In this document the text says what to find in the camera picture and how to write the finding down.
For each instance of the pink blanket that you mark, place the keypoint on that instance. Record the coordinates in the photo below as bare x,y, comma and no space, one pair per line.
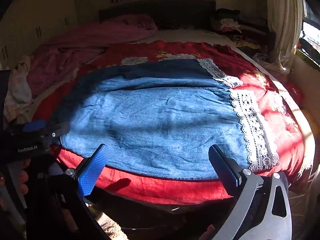
100,36

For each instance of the cream curtain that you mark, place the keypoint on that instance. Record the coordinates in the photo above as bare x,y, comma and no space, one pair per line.
285,17

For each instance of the cream wardrobe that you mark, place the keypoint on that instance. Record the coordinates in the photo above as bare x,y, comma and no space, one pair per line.
37,17

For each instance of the red floral bedspread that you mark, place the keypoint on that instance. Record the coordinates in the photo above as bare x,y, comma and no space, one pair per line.
150,188

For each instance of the person's left hand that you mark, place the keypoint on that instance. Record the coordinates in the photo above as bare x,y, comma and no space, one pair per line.
23,177

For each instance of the beige fuzzy cloth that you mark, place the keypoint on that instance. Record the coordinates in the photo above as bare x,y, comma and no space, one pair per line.
110,227

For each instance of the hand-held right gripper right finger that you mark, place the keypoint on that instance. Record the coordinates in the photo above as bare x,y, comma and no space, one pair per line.
225,166

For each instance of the pale floral cloth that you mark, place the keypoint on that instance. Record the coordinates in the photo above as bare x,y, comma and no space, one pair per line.
17,92

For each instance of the dark wooden headboard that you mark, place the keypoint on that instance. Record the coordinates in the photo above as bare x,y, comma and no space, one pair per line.
175,10

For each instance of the pile of clothes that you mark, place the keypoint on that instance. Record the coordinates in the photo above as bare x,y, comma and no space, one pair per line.
231,26

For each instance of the window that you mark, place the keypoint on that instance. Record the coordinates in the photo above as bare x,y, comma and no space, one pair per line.
310,33

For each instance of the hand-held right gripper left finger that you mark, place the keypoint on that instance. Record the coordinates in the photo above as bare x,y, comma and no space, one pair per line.
93,170

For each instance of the blue denim pants lace trim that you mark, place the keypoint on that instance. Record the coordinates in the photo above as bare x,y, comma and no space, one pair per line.
162,120

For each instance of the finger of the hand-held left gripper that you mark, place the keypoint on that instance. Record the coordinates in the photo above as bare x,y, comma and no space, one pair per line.
35,125
58,130

